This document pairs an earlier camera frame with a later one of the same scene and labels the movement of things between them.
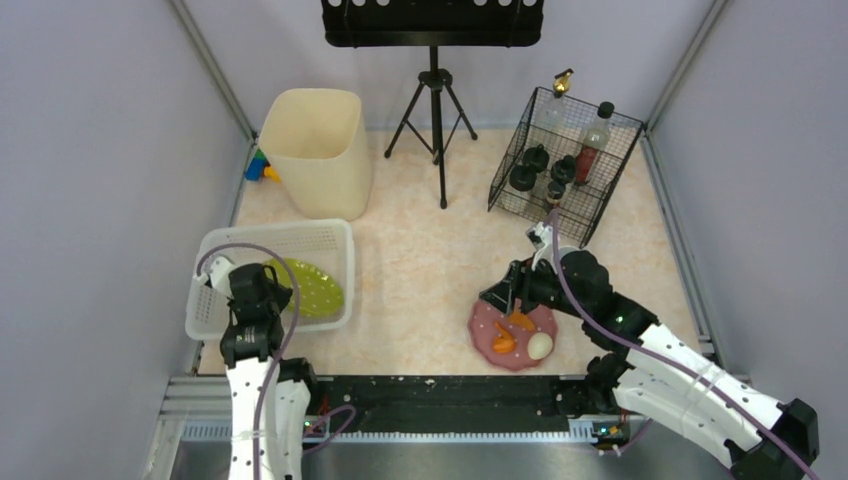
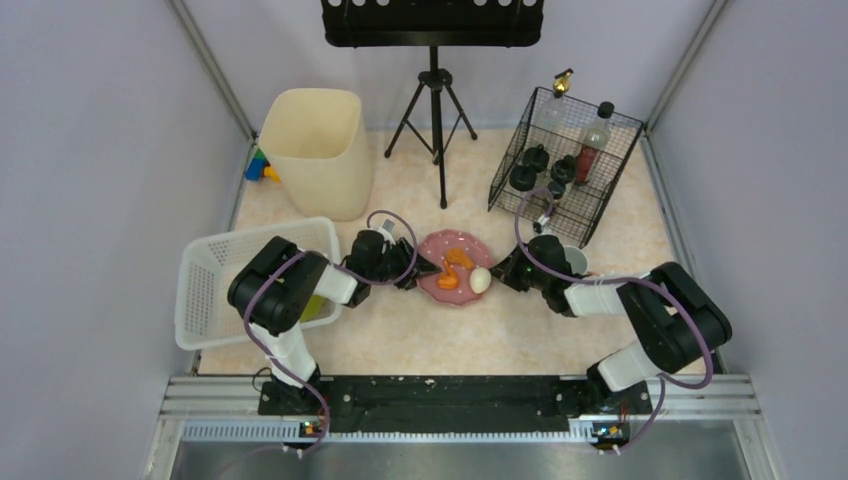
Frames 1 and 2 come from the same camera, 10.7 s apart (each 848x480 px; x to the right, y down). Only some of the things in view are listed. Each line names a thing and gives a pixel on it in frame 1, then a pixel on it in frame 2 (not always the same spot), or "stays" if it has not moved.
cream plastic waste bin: [315, 144] stays
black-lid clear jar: [537, 158] stays
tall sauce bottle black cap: [595, 140] stays
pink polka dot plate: [504, 342] → [434, 250]
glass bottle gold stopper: [557, 114] stays
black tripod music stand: [434, 24] stays
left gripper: [248, 307] → [406, 264]
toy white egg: [539, 346] → [480, 279]
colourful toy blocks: [259, 167] stays
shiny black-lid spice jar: [563, 170] stays
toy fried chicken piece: [520, 318] → [459, 257]
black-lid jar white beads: [522, 177] stays
